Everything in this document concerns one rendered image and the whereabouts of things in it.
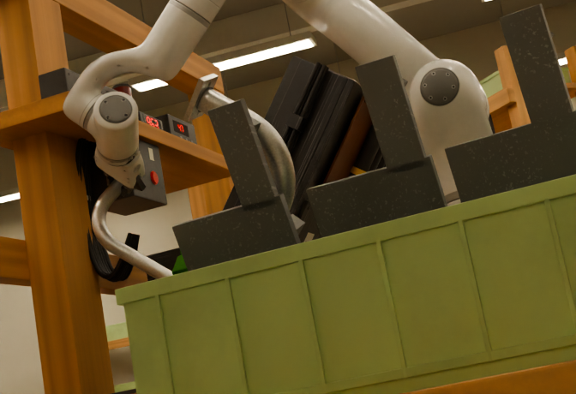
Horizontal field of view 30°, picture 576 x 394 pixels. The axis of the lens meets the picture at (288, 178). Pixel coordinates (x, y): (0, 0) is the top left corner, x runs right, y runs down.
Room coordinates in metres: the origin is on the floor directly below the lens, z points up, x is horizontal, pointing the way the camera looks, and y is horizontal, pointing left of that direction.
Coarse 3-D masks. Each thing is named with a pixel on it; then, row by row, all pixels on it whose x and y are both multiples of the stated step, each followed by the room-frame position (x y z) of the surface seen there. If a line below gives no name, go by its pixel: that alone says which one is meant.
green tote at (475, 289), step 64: (512, 192) 1.02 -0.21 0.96; (256, 256) 1.12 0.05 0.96; (320, 256) 1.10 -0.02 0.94; (384, 256) 1.07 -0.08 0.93; (448, 256) 1.05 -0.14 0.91; (512, 256) 1.03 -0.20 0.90; (128, 320) 1.18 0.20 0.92; (192, 320) 1.15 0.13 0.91; (256, 320) 1.12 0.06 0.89; (320, 320) 1.10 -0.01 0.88; (384, 320) 1.08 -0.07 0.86; (448, 320) 1.05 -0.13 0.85; (512, 320) 1.03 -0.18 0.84; (192, 384) 1.15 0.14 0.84; (256, 384) 1.13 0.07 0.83; (320, 384) 1.10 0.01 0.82; (384, 384) 1.08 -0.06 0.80; (448, 384) 1.06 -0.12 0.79
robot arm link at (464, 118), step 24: (432, 72) 1.71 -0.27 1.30; (456, 72) 1.71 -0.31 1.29; (432, 96) 1.71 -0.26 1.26; (456, 96) 1.70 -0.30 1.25; (480, 96) 1.72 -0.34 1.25; (432, 120) 1.73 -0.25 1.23; (456, 120) 1.72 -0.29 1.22; (480, 120) 1.73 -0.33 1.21; (432, 144) 1.76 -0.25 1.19; (456, 144) 1.75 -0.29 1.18; (456, 192) 1.77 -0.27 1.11
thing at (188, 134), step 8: (104, 88) 2.35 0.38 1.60; (160, 120) 2.66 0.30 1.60; (168, 120) 2.65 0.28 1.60; (176, 120) 2.70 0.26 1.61; (168, 128) 2.66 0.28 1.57; (176, 128) 2.69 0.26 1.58; (184, 128) 2.74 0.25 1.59; (192, 128) 2.79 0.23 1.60; (184, 136) 2.73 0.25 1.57; (192, 136) 2.78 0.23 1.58
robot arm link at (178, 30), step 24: (168, 24) 1.91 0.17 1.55; (192, 24) 1.92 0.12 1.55; (144, 48) 1.93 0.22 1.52; (168, 48) 1.92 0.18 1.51; (192, 48) 1.95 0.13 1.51; (96, 72) 1.94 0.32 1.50; (120, 72) 1.98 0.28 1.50; (144, 72) 1.95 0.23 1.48; (168, 72) 1.95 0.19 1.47; (72, 96) 1.96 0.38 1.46; (96, 96) 1.97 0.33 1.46; (72, 120) 1.99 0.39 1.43
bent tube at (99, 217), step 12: (108, 192) 2.21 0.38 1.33; (120, 192) 2.23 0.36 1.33; (96, 204) 2.21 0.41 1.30; (108, 204) 2.21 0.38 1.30; (96, 216) 2.20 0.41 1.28; (96, 228) 2.19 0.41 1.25; (108, 240) 2.19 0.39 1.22; (120, 252) 2.19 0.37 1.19; (132, 252) 2.19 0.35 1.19; (132, 264) 2.20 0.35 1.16; (144, 264) 2.19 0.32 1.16; (156, 264) 2.20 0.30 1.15; (156, 276) 2.20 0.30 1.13; (168, 276) 2.19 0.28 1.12
